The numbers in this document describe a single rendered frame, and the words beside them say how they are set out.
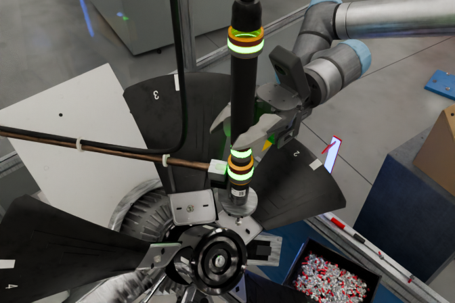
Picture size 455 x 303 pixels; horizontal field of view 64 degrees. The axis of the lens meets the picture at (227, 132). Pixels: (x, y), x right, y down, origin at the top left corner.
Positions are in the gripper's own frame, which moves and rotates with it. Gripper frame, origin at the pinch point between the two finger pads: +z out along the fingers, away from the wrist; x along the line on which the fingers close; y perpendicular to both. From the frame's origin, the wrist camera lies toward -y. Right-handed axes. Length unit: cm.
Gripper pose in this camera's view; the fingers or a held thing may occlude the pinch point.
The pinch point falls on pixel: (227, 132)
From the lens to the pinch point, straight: 53.6
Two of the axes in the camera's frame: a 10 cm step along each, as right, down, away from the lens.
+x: -6.8, -5.2, 5.1
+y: -0.1, 7.1, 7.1
